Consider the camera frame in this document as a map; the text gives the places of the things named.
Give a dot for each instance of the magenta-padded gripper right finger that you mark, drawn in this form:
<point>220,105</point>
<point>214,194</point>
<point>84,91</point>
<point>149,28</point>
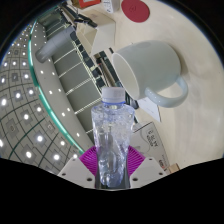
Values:
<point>145,170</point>

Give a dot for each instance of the clear plastic water bottle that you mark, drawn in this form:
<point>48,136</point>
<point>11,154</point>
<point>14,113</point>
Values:
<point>111,143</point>

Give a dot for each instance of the white ceramic mug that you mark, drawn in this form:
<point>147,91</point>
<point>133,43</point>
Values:
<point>150,66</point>

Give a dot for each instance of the black office chairs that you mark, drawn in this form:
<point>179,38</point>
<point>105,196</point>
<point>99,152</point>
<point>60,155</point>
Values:
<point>87,60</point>

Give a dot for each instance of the flat round red coaster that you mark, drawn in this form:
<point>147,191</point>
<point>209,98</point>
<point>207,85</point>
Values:
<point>135,10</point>

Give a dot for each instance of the round ceiling lights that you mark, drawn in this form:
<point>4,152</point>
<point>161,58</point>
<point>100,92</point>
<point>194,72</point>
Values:
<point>26,116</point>

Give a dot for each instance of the grey round column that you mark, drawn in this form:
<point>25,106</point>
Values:
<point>55,45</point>

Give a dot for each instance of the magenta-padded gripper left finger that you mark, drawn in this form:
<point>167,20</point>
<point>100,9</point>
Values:
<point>78,171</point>

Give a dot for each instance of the white remote control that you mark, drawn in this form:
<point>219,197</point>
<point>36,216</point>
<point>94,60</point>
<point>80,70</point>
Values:
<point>111,5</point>

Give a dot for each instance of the white paper sheet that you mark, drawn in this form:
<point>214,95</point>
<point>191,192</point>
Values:
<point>150,108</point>

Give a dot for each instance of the black marker pen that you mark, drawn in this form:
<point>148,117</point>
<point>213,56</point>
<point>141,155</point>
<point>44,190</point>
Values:
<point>86,22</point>

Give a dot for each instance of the long curved conference desk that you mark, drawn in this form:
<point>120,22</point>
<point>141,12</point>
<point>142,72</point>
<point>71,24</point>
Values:
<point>106,70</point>

